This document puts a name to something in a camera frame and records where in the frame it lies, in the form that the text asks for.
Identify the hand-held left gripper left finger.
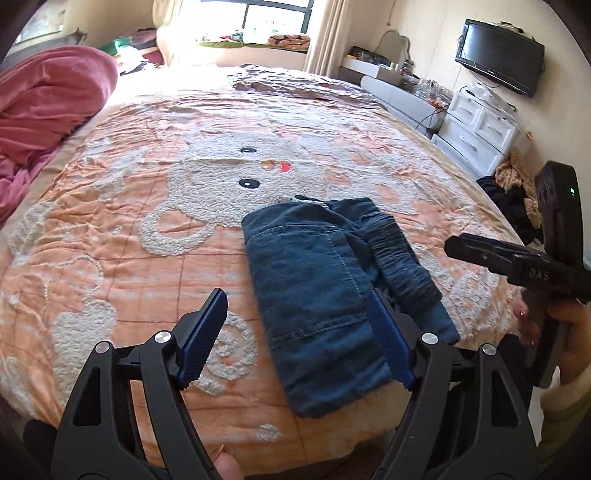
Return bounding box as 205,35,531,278
50,287,230,480

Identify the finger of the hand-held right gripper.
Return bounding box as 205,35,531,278
444,233,513,280

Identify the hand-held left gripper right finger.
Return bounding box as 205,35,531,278
366,287,541,480

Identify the blue denim pants lace hem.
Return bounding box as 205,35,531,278
241,196,460,420

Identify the person's right forearm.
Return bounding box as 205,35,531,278
538,364,591,467

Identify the person's right hand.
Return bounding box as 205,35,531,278
513,295,591,377

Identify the person's left hand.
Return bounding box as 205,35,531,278
210,443,248,480

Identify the pile of dark clothes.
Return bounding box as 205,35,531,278
475,175,546,246

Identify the beige floral cloth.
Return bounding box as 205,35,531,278
495,151,542,229

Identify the white dresser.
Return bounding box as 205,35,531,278
431,87,522,180

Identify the person's dark clothing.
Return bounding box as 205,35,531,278
21,332,539,480

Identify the bed with beige cover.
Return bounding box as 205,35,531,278
0,69,532,477

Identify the white plastic bag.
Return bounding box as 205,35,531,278
459,82,519,114

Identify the orange white printed blanket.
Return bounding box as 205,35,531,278
0,88,525,457

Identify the black flat television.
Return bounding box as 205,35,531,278
455,18,546,99

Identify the grey white vanity desk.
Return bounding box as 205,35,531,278
338,58,450,138

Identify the clutter of cosmetics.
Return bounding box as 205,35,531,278
350,46,451,100

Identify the white framed mirror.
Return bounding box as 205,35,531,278
374,29,413,68

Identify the cream curtain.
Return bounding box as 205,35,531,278
152,0,200,68
302,0,345,75

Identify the pink blanket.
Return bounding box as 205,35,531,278
0,45,120,222

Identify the orange patterned cloth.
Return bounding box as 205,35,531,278
268,33,311,49

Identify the green cloth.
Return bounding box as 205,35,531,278
196,39,273,49

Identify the pile of colourful clothes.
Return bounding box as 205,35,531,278
99,28,162,75

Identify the window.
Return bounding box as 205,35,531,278
242,0,315,44

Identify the grey headboard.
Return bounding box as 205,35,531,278
0,28,88,65

